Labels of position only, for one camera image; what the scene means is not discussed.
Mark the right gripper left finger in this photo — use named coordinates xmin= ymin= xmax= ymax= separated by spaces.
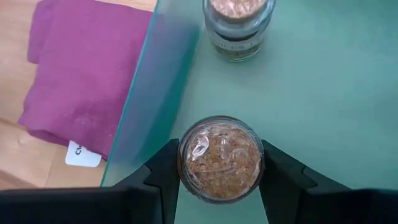
xmin=102 ymin=139 xmax=183 ymax=224

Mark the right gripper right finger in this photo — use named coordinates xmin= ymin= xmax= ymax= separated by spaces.
xmin=259 ymin=139 xmax=352 ymax=224

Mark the cork-topped glass spice jar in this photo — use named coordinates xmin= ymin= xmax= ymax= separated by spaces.
xmin=177 ymin=115 xmax=266 ymax=205
xmin=201 ymin=0 xmax=277 ymax=62

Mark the teal plastic bin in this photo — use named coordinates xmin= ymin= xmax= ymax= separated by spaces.
xmin=99 ymin=0 xmax=398 ymax=224

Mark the magenta cloth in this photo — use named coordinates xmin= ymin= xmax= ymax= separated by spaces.
xmin=17 ymin=0 xmax=154 ymax=168

